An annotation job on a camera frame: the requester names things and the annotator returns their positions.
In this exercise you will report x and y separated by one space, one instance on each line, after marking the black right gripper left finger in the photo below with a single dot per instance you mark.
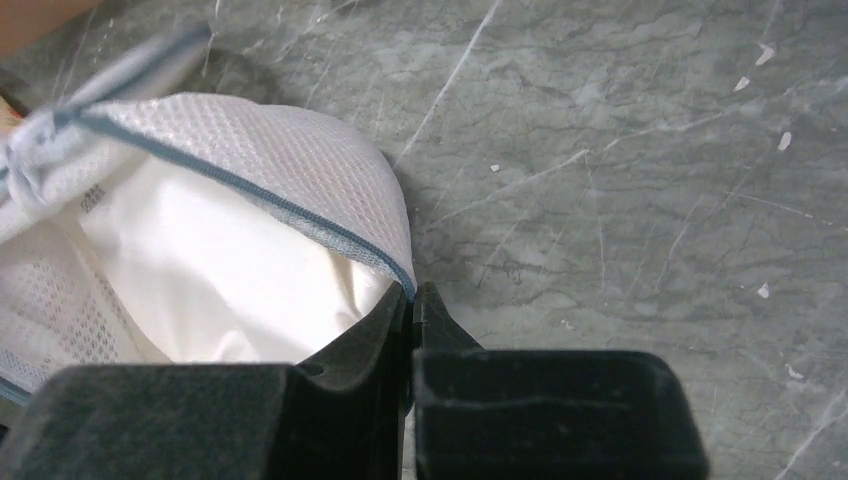
339 414

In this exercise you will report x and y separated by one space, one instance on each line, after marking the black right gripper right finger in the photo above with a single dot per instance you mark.
544 414

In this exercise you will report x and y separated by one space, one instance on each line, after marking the white bra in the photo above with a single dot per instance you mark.
207 276

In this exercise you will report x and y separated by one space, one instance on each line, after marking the white mesh laundry bag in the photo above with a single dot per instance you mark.
308 170

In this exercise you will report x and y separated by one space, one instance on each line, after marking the orange plastic file organizer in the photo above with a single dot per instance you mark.
25 21

